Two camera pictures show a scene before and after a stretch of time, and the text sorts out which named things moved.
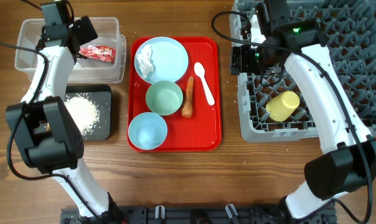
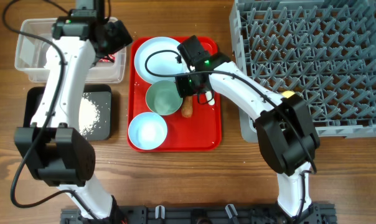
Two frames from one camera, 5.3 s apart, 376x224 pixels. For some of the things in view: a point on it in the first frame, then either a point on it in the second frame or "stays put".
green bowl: (164, 98) stays put
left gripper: (87, 29) to (121, 35)
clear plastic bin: (105, 58) stays put
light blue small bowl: (147, 130) stays put
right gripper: (235, 59) to (184, 86)
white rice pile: (84, 111) stays put
